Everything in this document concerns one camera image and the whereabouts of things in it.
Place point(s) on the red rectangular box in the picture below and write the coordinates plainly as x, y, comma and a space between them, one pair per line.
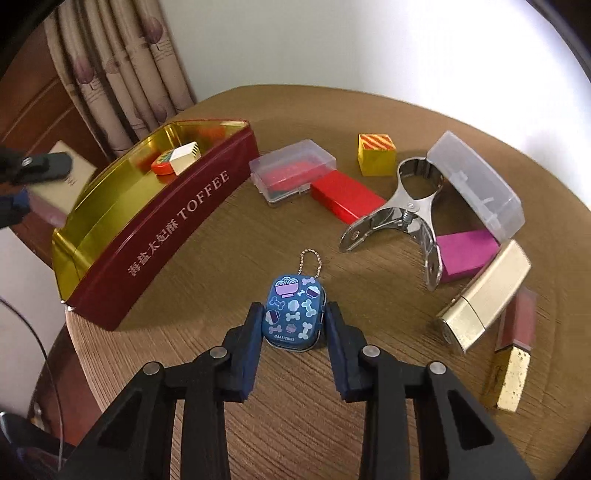
346, 196

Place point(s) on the magenta rectangular box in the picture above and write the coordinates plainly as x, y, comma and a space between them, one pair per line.
464, 256

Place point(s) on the orange round tin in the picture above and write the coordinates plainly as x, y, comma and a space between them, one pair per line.
161, 164

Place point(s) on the white box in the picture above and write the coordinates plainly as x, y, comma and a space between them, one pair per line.
69, 184

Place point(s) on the grey plastic chair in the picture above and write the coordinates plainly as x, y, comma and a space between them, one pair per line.
23, 443

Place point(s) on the pink lip gloss gold cap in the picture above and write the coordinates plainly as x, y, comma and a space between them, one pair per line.
515, 350

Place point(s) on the shiny metal clamp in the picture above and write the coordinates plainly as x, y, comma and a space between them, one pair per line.
406, 217

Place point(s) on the large clear plastic case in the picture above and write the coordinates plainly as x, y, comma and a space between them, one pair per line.
480, 184

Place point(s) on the gold lipstick case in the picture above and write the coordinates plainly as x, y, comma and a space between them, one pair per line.
480, 300

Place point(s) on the beige floral curtain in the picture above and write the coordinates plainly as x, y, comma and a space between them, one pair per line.
115, 69

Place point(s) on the white cream block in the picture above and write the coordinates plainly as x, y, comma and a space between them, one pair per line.
184, 157

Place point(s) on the red and gold toffee tin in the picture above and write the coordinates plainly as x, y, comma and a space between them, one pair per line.
161, 240

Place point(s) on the small clear plastic box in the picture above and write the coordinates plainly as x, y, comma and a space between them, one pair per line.
295, 170

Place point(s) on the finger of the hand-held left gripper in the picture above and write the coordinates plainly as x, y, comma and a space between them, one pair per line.
46, 167
16, 205

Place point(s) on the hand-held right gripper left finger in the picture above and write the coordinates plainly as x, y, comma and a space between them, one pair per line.
251, 350

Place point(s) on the brown wooden door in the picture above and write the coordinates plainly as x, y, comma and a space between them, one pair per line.
32, 106

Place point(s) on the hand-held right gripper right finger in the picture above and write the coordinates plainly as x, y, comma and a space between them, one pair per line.
339, 355

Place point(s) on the yellow cube with striped face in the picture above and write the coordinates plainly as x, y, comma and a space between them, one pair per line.
376, 159

